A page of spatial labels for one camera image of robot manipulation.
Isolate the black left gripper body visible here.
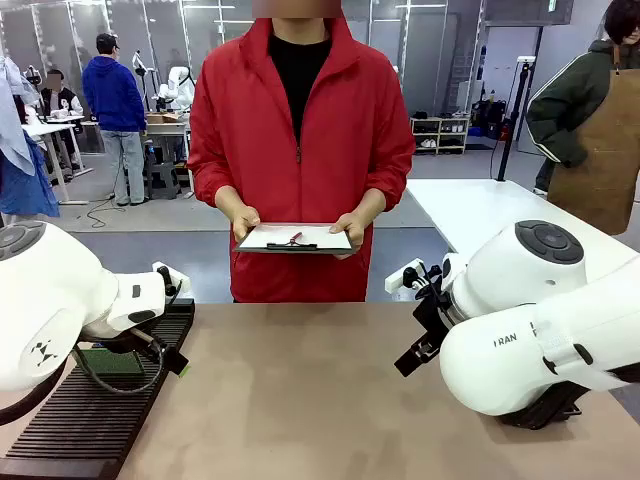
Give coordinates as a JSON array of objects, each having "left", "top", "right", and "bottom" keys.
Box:
[{"left": 127, "top": 327, "right": 170, "bottom": 360}]

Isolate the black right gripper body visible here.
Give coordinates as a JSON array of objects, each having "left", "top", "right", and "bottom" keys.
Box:
[{"left": 412, "top": 292, "right": 454, "bottom": 352}]

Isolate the green PCB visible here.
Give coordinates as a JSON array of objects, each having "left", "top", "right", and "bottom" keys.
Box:
[{"left": 79, "top": 348, "right": 147, "bottom": 378}]

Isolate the dark clipboard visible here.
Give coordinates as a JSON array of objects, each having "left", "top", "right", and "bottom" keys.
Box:
[{"left": 233, "top": 222, "right": 357, "bottom": 255}]

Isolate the person's left forearm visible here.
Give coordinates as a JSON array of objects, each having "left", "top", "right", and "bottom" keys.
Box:
[{"left": 356, "top": 164, "right": 414, "bottom": 226}]

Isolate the person's right forearm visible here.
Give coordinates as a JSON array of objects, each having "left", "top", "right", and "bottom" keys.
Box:
[{"left": 191, "top": 162, "right": 251, "bottom": 214}]

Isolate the person's left hand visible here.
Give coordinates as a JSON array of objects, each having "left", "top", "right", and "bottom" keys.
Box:
[{"left": 329, "top": 211, "right": 370, "bottom": 261}]

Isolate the person's right hand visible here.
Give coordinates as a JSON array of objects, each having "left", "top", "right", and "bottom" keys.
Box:
[{"left": 231, "top": 201, "right": 262, "bottom": 244}]

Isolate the large black slotted rack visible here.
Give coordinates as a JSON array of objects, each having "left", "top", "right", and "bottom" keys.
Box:
[{"left": 0, "top": 298, "right": 196, "bottom": 480}]

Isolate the large white table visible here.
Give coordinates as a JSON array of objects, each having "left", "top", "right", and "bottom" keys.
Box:
[{"left": 405, "top": 178, "right": 640, "bottom": 281}]

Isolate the small black slotted rack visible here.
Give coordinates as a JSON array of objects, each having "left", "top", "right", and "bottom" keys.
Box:
[{"left": 499, "top": 379, "right": 584, "bottom": 431}]

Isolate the grey plastic stool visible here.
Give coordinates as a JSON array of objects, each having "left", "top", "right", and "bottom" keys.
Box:
[{"left": 144, "top": 160, "right": 183, "bottom": 201}]

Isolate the low shelf with shoes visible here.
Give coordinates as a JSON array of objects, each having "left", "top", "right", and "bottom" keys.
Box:
[{"left": 409, "top": 116, "right": 472, "bottom": 155}]

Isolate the light blue hanging garment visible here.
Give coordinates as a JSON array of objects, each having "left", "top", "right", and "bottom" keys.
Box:
[{"left": 0, "top": 55, "right": 61, "bottom": 219}]

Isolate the black tripod stand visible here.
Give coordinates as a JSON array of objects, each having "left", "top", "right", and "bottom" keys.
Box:
[{"left": 495, "top": 55, "right": 538, "bottom": 183}]

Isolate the black equipment pile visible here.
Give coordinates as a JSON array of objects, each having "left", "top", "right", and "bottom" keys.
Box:
[{"left": 469, "top": 88, "right": 512, "bottom": 141}]

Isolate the white background desk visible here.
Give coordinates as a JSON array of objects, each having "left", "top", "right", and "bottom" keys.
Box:
[{"left": 22, "top": 114, "right": 94, "bottom": 206}]

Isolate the person in brown apron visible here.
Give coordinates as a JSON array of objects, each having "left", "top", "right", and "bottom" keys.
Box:
[{"left": 525, "top": 0, "right": 640, "bottom": 236}]

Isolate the person in red jacket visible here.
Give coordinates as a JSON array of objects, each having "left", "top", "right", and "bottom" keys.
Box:
[{"left": 187, "top": 0, "right": 417, "bottom": 305}]

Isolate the person in blue hoodie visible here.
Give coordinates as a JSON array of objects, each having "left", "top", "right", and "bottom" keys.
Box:
[{"left": 81, "top": 32, "right": 148, "bottom": 207}]

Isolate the seated person in varsity jacket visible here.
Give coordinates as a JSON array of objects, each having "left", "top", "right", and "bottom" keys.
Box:
[{"left": 38, "top": 69, "right": 85, "bottom": 174}]

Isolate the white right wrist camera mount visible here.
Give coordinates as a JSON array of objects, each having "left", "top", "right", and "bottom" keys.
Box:
[{"left": 384, "top": 257, "right": 427, "bottom": 294}]

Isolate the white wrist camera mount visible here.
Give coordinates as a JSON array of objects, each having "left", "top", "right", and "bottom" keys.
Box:
[
  {"left": 384, "top": 257, "right": 427, "bottom": 294},
  {"left": 151, "top": 260, "right": 192, "bottom": 297}
]

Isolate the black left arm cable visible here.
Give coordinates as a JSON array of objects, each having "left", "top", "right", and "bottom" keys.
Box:
[{"left": 72, "top": 329, "right": 169, "bottom": 395}]

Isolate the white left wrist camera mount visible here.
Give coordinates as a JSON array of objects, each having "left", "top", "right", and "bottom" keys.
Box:
[{"left": 151, "top": 260, "right": 192, "bottom": 297}]

